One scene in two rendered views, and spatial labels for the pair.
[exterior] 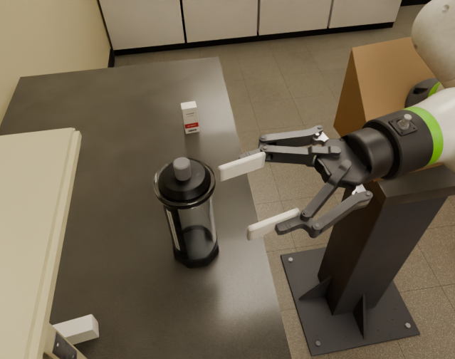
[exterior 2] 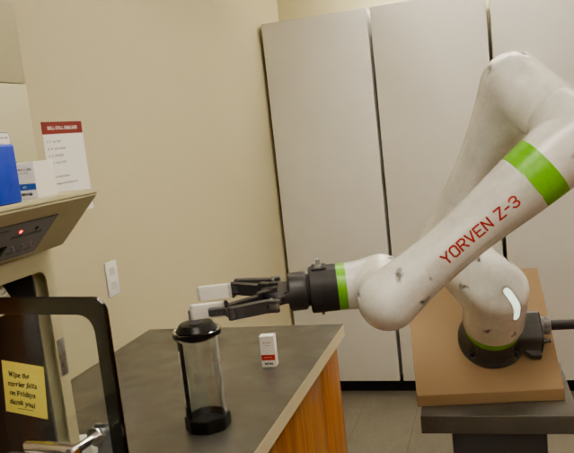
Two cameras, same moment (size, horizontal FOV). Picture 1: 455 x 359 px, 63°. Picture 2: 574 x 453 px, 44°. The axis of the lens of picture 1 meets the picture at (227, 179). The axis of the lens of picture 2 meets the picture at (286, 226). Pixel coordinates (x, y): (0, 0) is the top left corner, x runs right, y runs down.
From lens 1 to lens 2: 1.14 m
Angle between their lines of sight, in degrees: 45
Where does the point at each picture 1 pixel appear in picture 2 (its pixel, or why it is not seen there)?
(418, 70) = not seen: hidden behind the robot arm
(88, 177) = (155, 384)
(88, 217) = (137, 404)
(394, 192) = (431, 413)
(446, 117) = (352, 264)
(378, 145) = (295, 276)
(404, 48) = not seen: hidden behind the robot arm
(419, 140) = (325, 274)
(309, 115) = not seen: outside the picture
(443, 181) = (496, 412)
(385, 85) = (438, 311)
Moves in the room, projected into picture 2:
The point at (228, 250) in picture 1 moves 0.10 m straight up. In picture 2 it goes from (234, 430) to (229, 386)
